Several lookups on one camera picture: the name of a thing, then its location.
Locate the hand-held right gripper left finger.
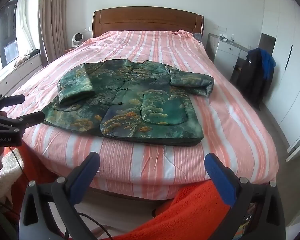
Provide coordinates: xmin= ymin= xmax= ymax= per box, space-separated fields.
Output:
xmin=18 ymin=151 xmax=101 ymax=240

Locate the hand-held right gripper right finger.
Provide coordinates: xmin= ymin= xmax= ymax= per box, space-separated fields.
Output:
xmin=204 ymin=152 xmax=287 ymax=240

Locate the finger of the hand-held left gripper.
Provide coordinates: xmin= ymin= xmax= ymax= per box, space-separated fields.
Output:
xmin=0 ymin=94 xmax=25 ymax=113
xmin=0 ymin=111 xmax=45 ymax=133

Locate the green printed padded jacket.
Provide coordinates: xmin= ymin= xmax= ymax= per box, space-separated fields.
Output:
xmin=42 ymin=59 xmax=215 ymax=147

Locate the person's left forearm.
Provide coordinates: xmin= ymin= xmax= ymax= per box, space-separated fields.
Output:
xmin=0 ymin=145 xmax=22 ymax=203

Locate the white window seat cabinet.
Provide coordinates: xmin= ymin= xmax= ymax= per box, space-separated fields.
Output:
xmin=0 ymin=50 xmax=44 ymax=98

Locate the bed with pink striped cover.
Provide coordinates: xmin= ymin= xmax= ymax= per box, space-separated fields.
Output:
xmin=5 ymin=30 xmax=279 ymax=193

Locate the orange fleece garment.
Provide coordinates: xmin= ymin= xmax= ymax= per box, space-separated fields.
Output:
xmin=0 ymin=142 xmax=240 ymax=240

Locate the dark framed window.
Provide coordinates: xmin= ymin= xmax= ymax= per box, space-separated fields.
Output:
xmin=0 ymin=0 xmax=20 ymax=65

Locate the white sheer curtain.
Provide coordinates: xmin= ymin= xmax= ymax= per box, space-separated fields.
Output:
xmin=15 ymin=0 xmax=38 ymax=57

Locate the beige curtain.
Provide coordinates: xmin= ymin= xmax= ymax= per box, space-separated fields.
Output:
xmin=37 ymin=0 xmax=75 ymax=67

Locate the white fan heater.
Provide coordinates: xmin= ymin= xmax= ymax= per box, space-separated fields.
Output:
xmin=71 ymin=32 xmax=84 ymax=48

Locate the black jacket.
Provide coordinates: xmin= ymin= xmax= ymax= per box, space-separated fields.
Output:
xmin=236 ymin=48 xmax=268 ymax=110

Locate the blue cloth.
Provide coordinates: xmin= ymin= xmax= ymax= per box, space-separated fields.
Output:
xmin=259 ymin=47 xmax=277 ymax=79

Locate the white desk with drawers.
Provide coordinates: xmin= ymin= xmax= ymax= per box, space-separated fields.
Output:
xmin=207 ymin=33 xmax=250 ymax=80

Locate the white wardrobe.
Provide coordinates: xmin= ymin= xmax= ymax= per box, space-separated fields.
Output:
xmin=259 ymin=0 xmax=300 ymax=160

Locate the wooden bed headboard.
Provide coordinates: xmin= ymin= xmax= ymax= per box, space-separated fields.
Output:
xmin=92 ymin=6 xmax=205 ymax=40

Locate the black cable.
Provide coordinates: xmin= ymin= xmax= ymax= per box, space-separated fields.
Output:
xmin=7 ymin=147 xmax=24 ymax=178
xmin=65 ymin=212 xmax=110 ymax=240

